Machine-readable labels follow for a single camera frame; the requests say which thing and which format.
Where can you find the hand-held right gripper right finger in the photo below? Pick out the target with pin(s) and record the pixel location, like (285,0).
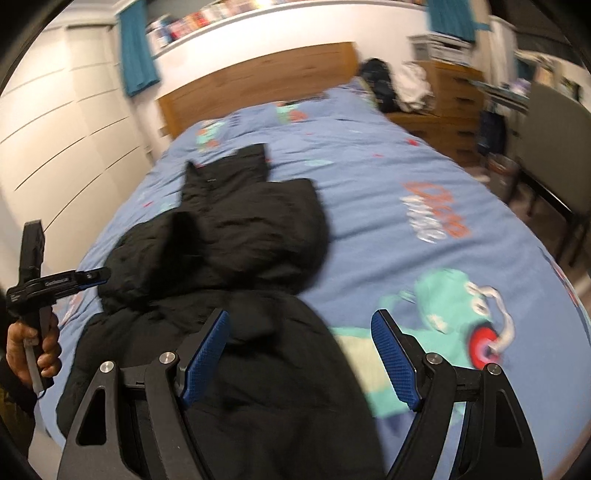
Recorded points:
(395,360)

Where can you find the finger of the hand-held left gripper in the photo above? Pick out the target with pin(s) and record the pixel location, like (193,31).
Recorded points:
(92,278)

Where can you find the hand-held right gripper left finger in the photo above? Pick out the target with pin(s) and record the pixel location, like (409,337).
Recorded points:
(205,357)

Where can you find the black puffer jacket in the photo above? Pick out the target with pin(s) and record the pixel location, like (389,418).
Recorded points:
(231,249)

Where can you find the person's left hand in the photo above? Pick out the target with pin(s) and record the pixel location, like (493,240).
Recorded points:
(48,346)

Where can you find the white wardrobe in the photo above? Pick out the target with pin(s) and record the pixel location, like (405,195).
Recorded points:
(64,138)

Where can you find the blue printed blanket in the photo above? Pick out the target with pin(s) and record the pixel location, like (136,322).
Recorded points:
(415,207)

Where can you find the waste bin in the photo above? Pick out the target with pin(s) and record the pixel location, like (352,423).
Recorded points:
(501,177)

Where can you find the teal curtain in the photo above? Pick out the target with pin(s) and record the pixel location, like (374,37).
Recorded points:
(136,46)
(450,18)

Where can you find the dark blue bag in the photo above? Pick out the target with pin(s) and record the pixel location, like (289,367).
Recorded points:
(491,131)

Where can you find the wooden dresser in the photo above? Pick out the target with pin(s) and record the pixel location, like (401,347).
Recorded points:
(455,115)

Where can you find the wooden headboard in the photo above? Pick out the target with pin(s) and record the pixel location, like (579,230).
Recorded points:
(258,85)

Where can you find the grey chair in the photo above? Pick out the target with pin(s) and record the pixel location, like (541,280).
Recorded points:
(554,138)

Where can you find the white clothing pile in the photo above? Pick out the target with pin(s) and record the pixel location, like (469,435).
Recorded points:
(413,87)

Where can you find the black backpack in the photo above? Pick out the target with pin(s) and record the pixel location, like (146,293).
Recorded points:
(377,85)

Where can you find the row of books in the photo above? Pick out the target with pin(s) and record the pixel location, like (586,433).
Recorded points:
(207,18)

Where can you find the glass desk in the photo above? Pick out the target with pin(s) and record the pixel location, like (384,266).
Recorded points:
(501,92)

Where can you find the white printer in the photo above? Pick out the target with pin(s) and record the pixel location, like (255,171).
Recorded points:
(443,48)

